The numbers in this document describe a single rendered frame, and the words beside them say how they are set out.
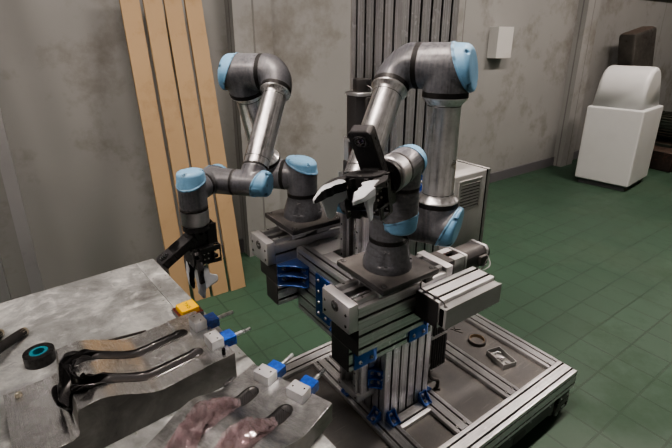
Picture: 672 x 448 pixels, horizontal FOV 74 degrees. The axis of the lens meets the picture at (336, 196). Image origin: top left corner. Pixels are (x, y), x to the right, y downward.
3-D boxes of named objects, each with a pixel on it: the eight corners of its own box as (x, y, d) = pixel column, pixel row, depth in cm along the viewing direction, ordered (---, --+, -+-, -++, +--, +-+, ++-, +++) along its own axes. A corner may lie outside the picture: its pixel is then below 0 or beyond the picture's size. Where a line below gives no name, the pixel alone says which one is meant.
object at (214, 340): (246, 331, 134) (245, 316, 132) (255, 339, 130) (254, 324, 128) (205, 350, 126) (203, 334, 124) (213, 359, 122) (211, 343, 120)
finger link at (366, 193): (374, 231, 69) (382, 212, 77) (370, 194, 67) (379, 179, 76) (354, 232, 70) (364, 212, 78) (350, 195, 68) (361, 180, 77)
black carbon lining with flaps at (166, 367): (184, 332, 132) (181, 305, 129) (208, 361, 121) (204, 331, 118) (49, 388, 111) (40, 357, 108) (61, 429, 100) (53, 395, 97)
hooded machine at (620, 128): (597, 170, 608) (619, 63, 562) (651, 181, 560) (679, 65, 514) (569, 180, 564) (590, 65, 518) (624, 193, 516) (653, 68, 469)
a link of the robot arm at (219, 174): (243, 188, 134) (226, 201, 124) (209, 186, 136) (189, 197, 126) (241, 163, 131) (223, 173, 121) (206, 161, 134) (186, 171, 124)
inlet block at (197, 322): (229, 315, 142) (228, 300, 140) (237, 322, 138) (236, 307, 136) (189, 332, 134) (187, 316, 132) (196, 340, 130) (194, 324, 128)
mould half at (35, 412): (198, 334, 143) (193, 297, 138) (237, 379, 124) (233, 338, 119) (8, 414, 112) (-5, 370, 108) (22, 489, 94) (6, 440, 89)
